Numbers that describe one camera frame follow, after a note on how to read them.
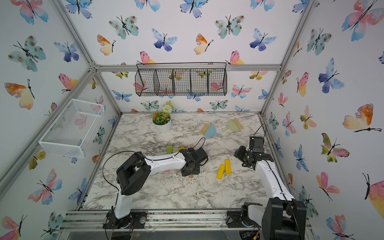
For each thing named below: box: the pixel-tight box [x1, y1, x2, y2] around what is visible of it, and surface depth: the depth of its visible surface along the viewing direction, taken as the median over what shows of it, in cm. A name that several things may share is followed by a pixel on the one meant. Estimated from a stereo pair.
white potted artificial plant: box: [152, 100, 174, 134], surface depth 103 cm
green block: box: [167, 145, 173, 154], surface depth 102 cm
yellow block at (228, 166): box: [224, 159, 232, 175], surface depth 93 cm
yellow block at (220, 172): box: [216, 164, 226, 180], surface depth 90 cm
